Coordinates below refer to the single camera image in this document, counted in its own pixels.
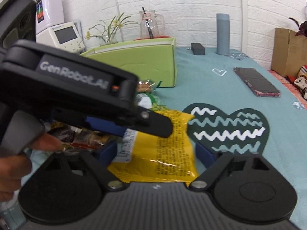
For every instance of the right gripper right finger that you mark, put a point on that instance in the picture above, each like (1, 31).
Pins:
(215, 164)

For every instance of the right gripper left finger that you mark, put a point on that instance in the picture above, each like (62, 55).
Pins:
(97, 163)

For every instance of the brown yellow candy bag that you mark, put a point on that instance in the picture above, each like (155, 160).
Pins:
(80, 138)

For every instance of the large yellow snack bag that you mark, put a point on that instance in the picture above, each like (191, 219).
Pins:
(147, 158)

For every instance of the green biscuit packet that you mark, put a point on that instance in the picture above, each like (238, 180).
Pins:
(150, 102)
(147, 86)

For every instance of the person's left hand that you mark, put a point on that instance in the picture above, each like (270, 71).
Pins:
(14, 168)

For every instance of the white water dispenser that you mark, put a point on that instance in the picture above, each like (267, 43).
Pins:
(63, 36)

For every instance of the glass vase with plant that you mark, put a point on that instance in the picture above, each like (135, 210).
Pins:
(106, 32)

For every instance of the smartphone in clear case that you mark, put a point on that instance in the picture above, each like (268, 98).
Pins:
(258, 84)

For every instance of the green cardboard box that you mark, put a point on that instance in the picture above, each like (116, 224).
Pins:
(149, 59)

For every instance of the glass pitcher with straw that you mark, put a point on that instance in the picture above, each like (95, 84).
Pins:
(151, 23)

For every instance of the red plastic basket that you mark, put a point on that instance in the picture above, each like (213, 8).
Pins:
(158, 37)

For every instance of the black rectangular case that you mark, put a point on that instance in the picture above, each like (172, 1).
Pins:
(197, 49)

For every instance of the brown cardboard box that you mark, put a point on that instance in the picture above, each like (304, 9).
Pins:
(289, 53)

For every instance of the grey blue cylinder bottle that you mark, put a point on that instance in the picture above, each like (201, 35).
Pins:
(223, 34)

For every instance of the dark red potted plant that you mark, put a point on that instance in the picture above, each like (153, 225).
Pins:
(302, 27)

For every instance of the white wall water purifier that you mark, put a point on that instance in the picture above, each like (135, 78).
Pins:
(48, 13)

